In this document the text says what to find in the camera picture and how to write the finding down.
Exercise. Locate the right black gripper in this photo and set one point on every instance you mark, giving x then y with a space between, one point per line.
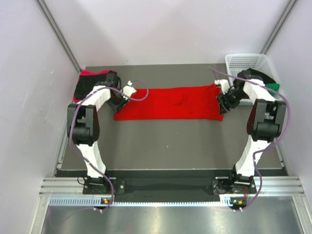
224 108

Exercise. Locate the folded pink t shirt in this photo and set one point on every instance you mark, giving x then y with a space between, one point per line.
85 72

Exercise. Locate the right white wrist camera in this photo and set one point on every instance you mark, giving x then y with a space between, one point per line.
223 84

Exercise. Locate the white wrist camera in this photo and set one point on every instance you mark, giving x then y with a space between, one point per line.
128 90
223 84

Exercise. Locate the aluminium corner post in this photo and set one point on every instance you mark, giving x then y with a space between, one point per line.
291 4
58 33

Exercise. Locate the black t shirt in basket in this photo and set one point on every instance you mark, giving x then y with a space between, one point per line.
265 78

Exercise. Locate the aluminium frame rail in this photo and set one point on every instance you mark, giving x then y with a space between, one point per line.
270 186

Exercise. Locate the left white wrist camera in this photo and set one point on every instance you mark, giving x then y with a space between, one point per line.
128 90

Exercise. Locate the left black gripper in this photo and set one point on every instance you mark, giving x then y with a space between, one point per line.
124 101

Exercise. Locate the red t shirt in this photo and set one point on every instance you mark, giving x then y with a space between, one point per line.
174 103

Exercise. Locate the left aluminium corner post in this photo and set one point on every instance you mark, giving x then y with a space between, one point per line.
58 33

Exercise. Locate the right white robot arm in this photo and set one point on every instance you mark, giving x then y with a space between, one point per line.
264 125

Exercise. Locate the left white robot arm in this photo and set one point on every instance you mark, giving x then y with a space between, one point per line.
82 120

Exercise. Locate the right aluminium corner post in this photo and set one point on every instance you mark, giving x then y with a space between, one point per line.
291 4

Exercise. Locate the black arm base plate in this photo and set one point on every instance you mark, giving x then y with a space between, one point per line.
210 185

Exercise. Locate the green t shirt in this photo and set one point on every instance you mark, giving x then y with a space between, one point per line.
273 86

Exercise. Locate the white plastic basket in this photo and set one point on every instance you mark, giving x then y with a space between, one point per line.
243 61

